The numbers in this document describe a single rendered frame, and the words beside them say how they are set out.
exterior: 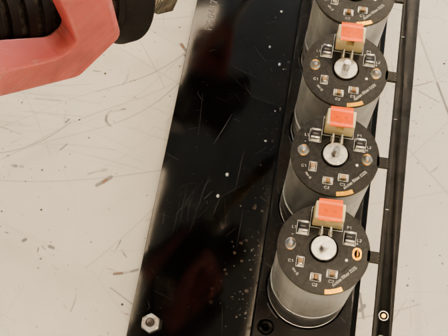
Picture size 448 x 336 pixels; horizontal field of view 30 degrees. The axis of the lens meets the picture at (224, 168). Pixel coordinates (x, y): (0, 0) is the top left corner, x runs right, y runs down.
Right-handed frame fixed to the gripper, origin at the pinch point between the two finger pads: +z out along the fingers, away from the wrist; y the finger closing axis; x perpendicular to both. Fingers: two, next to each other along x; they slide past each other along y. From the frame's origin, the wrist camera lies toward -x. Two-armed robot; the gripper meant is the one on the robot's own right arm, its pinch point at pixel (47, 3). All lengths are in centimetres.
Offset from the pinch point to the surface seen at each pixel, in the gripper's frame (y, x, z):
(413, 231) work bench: -6.7, -1.5, 15.0
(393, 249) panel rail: -7.6, -1.4, 7.9
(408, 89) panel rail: -4.1, -4.5, 9.5
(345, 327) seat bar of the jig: -8.2, 1.6, 11.0
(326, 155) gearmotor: -4.5, -1.6, 7.9
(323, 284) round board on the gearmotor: -7.3, 0.5, 6.9
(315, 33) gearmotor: -0.4, -3.6, 10.8
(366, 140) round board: -4.7, -2.7, 8.6
